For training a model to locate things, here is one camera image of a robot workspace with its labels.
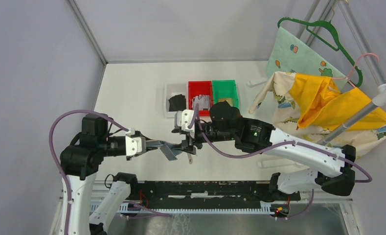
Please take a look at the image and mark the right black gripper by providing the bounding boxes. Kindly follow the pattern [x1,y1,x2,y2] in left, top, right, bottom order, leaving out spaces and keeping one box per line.
[171,121,236,155]

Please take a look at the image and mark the beige card holder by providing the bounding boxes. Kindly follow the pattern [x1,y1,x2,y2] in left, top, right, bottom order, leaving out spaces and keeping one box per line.
[155,141,195,165]

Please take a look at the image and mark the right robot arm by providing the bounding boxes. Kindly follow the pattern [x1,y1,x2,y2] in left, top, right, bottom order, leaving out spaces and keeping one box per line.
[173,102,356,200]

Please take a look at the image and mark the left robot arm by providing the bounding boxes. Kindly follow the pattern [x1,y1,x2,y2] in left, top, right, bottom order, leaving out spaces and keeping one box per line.
[49,110,162,235]

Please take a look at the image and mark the black cards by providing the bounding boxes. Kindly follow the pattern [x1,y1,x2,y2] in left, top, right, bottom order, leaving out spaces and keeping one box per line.
[168,94,186,112]

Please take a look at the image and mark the white cards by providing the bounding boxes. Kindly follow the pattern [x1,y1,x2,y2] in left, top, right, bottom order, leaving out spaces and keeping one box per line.
[191,94,211,111]

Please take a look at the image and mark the gold card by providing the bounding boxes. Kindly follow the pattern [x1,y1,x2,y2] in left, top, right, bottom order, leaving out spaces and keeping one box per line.
[218,97,234,107]

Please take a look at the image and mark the white plastic bin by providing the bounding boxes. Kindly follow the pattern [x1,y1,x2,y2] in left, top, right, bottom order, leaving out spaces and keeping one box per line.
[163,82,188,118]

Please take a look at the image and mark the red plastic bin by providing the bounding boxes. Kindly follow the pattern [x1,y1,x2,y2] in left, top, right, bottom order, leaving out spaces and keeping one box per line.
[187,81,214,117]

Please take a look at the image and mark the green plastic bin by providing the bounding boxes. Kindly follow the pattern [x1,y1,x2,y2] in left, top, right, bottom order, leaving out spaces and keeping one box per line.
[212,80,239,108]

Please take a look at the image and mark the clear plastic box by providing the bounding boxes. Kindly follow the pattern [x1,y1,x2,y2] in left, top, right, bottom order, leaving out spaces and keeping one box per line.
[246,77,268,88]

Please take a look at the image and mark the dinosaur print cloth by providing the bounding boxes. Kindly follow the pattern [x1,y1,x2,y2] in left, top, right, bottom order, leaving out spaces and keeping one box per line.
[249,71,386,158]

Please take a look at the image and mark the yellow cloth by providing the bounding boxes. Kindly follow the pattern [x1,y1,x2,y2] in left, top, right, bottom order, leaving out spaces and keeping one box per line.
[289,73,371,131]

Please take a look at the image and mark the green patterned cloth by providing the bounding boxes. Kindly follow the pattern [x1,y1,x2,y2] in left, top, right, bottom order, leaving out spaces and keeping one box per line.
[266,27,347,89]

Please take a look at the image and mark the pink clothes hanger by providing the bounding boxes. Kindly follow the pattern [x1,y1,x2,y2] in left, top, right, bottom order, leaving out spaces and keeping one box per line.
[333,52,380,90]

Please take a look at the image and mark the green clothes hanger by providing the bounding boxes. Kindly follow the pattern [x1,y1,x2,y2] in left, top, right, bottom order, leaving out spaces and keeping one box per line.
[277,17,363,87]

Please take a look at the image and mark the metal rack pole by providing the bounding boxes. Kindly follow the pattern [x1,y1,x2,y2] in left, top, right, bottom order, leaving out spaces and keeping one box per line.
[317,84,386,145]

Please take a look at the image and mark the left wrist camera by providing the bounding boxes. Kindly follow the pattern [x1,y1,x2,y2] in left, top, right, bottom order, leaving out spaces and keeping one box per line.
[125,128,146,150]

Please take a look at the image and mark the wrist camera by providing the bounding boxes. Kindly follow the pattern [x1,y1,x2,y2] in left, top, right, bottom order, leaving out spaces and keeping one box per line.
[125,128,146,150]
[171,109,199,138]

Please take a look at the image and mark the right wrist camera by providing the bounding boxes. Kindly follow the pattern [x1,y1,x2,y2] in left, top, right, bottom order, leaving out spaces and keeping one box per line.
[171,109,199,138]

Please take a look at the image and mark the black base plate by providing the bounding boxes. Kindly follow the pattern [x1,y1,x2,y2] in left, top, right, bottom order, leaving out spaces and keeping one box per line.
[128,181,301,210]

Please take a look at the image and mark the white cable tray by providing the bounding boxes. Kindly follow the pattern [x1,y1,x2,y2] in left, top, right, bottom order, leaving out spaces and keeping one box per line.
[89,201,273,215]

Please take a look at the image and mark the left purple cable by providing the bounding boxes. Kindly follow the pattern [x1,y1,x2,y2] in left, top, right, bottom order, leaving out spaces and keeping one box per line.
[48,109,171,235]

